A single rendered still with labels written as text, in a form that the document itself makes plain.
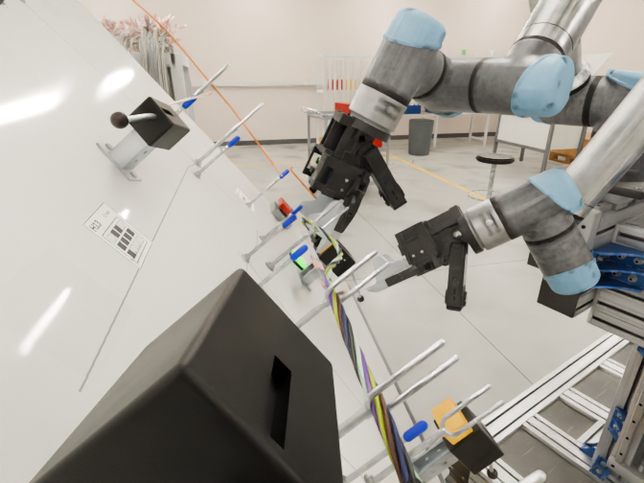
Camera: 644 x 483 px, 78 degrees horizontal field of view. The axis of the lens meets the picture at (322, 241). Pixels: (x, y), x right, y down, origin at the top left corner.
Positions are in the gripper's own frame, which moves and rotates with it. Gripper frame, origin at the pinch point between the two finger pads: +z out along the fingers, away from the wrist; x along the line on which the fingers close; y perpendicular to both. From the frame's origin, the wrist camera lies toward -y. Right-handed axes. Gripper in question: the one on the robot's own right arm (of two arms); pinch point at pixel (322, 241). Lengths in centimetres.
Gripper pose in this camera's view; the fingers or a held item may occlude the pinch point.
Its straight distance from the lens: 66.3
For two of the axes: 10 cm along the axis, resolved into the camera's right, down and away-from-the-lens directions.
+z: -4.4, 8.4, 3.2
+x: 2.5, 4.6, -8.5
